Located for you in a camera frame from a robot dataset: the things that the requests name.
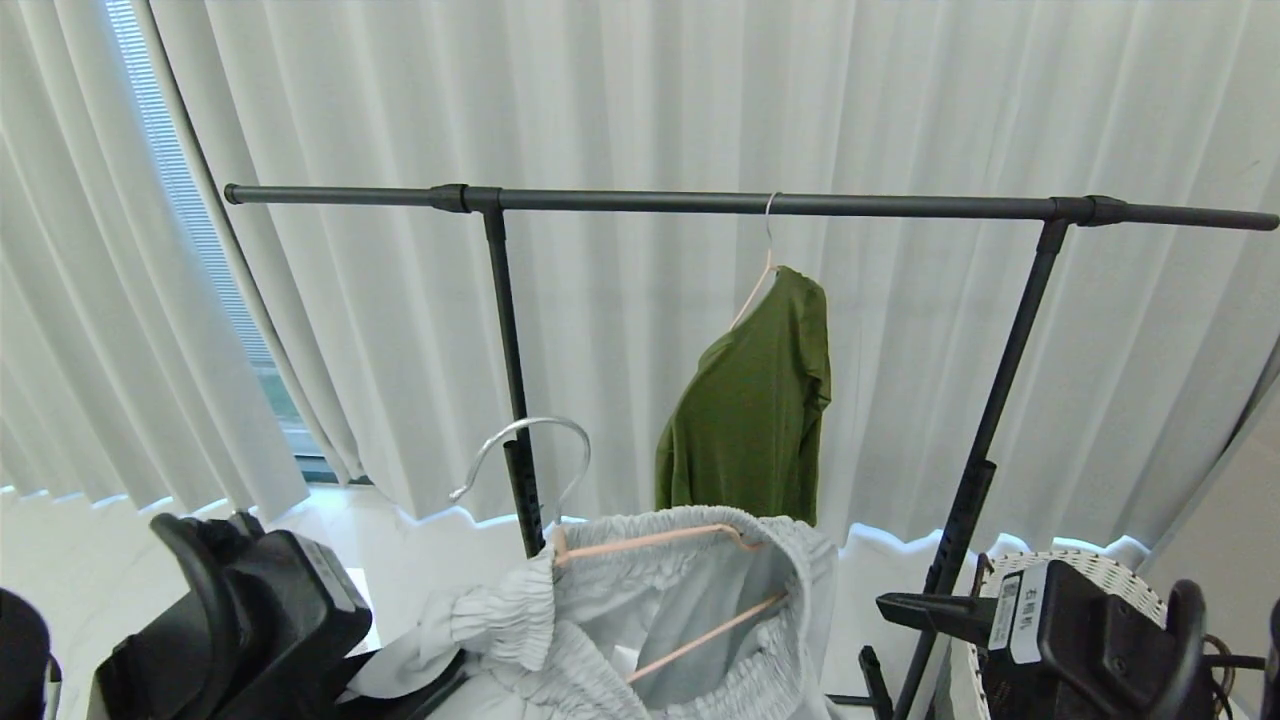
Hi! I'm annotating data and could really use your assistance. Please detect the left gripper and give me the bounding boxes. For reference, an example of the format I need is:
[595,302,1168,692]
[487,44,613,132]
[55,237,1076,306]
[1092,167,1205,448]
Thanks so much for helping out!
[285,535,373,661]

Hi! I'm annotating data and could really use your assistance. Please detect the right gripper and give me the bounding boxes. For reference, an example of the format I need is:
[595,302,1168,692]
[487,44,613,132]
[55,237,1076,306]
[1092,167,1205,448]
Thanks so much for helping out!
[985,558,1053,669]

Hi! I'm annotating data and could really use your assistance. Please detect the pale grey shorts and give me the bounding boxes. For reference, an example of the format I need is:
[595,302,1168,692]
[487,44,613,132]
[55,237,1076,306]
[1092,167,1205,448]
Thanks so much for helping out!
[340,505,841,720]

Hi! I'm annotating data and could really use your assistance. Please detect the pink clothes hanger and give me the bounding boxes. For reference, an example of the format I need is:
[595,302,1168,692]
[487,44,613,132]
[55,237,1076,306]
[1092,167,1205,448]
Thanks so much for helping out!
[448,416,791,686]
[730,192,783,331]

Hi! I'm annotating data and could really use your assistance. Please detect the green printed shirt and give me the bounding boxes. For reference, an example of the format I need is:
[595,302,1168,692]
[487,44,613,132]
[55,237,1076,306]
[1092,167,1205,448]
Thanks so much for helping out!
[655,265,833,526]

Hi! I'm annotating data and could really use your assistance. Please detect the white laundry basket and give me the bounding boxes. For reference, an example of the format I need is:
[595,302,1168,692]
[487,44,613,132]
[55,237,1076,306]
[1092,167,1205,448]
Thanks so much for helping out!
[945,550,1173,720]

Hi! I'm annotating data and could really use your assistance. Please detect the black clothes rack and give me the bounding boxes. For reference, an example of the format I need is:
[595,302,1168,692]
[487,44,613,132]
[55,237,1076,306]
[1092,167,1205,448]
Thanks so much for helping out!
[222,183,1280,720]

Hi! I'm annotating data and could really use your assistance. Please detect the white curtain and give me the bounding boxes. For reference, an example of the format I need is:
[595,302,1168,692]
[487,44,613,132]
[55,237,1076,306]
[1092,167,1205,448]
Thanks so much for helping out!
[0,0,311,521]
[150,0,1280,561]

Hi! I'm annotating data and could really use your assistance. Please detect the window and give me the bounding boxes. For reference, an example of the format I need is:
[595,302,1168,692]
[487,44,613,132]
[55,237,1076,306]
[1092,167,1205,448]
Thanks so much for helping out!
[105,0,371,486]

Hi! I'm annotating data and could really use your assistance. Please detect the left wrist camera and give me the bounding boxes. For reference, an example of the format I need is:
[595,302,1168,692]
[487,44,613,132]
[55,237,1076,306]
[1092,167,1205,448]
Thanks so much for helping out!
[90,530,331,720]

